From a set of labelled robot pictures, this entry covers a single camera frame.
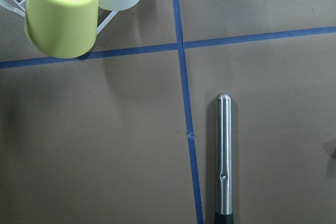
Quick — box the yellow-green cup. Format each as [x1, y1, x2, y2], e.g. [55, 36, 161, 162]
[25, 0, 98, 59]

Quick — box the steel muddler black tip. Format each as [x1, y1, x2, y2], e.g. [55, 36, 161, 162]
[214, 94, 234, 223]

